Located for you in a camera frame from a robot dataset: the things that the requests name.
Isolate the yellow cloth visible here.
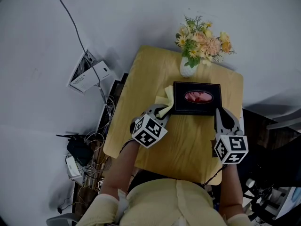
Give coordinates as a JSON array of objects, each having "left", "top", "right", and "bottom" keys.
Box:
[{"left": 154, "top": 85, "right": 176, "bottom": 119}]

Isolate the person's yellow shirt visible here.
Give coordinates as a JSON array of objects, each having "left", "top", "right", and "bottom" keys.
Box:
[{"left": 75, "top": 179, "right": 252, "bottom": 226}]

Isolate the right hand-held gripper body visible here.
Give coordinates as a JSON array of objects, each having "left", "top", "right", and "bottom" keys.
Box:
[{"left": 213, "top": 128, "right": 249, "bottom": 165}]

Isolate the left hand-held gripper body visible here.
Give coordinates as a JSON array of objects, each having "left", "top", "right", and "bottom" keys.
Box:
[{"left": 130, "top": 113, "right": 169, "bottom": 149}]

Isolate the white side table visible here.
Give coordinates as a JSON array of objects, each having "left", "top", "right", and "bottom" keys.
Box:
[{"left": 275, "top": 186, "right": 301, "bottom": 220}]

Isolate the white wall panel box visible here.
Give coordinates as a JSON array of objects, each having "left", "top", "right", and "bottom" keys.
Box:
[{"left": 68, "top": 49, "right": 111, "bottom": 95}]

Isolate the white vase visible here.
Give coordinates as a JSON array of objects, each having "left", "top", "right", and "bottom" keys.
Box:
[{"left": 180, "top": 56, "right": 198, "bottom": 78}]

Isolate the white and black device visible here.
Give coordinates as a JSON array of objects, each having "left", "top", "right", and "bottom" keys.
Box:
[{"left": 242, "top": 178, "right": 278, "bottom": 211}]

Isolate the white network device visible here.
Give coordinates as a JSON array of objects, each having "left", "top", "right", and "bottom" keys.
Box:
[{"left": 65, "top": 154, "right": 84, "bottom": 180}]

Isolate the grey chair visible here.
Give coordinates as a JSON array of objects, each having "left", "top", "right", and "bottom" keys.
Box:
[{"left": 46, "top": 212, "right": 80, "bottom": 226}]

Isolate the yellow flower bouquet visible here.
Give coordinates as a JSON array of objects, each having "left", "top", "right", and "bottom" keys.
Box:
[{"left": 175, "top": 15, "right": 237, "bottom": 68}]

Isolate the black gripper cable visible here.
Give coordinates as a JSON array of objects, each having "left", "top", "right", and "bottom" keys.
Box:
[{"left": 202, "top": 165, "right": 228, "bottom": 188}]

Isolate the person's right forearm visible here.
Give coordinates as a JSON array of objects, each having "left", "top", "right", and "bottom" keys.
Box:
[{"left": 220, "top": 163, "right": 244, "bottom": 215}]

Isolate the grey arm strap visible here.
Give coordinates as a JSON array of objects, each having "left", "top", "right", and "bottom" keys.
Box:
[{"left": 117, "top": 189, "right": 129, "bottom": 212}]

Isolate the black router with antennas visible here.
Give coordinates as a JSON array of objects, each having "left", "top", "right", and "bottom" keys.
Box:
[{"left": 55, "top": 133, "right": 94, "bottom": 167}]

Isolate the black tissue box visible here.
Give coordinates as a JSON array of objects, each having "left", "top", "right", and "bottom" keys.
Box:
[{"left": 172, "top": 81, "right": 223, "bottom": 117}]

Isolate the pink tissue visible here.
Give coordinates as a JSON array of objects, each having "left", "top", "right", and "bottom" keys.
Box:
[{"left": 184, "top": 90, "right": 214, "bottom": 104}]

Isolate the grey wall cable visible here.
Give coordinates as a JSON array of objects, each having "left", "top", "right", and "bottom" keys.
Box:
[{"left": 49, "top": 0, "right": 105, "bottom": 96}]

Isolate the black office chair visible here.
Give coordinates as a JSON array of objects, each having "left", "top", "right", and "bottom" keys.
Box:
[{"left": 235, "top": 147, "right": 301, "bottom": 221}]

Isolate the person's left forearm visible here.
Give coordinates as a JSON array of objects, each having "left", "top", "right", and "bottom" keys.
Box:
[{"left": 100, "top": 140, "right": 139, "bottom": 201}]

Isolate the tangle of thin cables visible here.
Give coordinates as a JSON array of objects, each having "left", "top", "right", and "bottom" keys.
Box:
[{"left": 83, "top": 95, "right": 116, "bottom": 190}]

